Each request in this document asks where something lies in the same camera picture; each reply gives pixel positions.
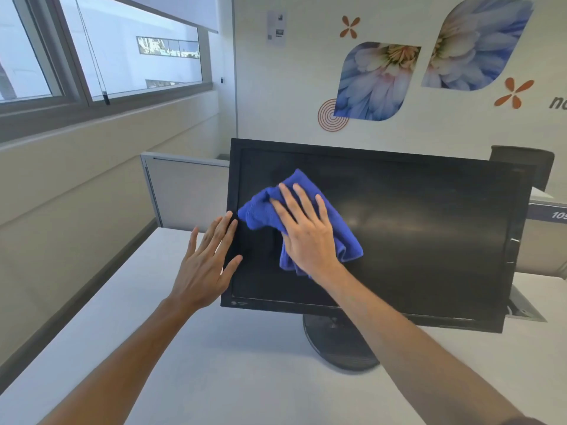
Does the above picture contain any person's right hand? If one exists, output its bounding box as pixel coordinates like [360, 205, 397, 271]
[269, 182, 351, 283]

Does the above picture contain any person's left hand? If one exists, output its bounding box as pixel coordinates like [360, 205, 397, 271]
[170, 211, 243, 311]

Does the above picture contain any blue microfiber cloth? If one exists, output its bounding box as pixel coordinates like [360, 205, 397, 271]
[237, 168, 364, 277]

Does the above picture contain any black acer monitor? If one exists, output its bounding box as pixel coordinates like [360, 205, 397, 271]
[220, 138, 537, 372]

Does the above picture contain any person's left forearm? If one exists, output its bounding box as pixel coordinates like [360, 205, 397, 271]
[40, 296, 195, 425]

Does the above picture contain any person's right forearm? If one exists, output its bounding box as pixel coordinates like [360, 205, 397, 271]
[315, 266, 523, 425]

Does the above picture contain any grey side partition panel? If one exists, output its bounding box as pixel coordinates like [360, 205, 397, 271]
[139, 152, 231, 231]

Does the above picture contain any blind pull wand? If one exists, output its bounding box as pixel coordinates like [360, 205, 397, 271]
[73, 0, 110, 106]

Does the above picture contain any beige cubicle partition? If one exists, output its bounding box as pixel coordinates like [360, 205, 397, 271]
[516, 201, 567, 277]

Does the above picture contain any grey framed window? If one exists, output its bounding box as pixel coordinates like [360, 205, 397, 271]
[0, 0, 213, 142]

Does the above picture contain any black mesh office chair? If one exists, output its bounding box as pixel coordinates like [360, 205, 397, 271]
[489, 145, 555, 193]

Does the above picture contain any blue number sign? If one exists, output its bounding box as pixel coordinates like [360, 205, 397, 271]
[527, 203, 567, 224]

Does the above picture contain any white roller blind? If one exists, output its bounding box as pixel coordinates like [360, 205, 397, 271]
[99, 0, 220, 34]

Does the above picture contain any blue flower wall decal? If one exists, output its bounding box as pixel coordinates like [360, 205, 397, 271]
[333, 41, 422, 122]

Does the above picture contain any orange petal wall decal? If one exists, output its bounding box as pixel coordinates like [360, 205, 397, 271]
[340, 15, 361, 40]

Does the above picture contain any white paper wall notice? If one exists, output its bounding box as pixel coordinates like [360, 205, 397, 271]
[266, 9, 288, 45]

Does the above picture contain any grey desk cable box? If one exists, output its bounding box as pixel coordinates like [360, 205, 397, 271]
[507, 283, 548, 323]

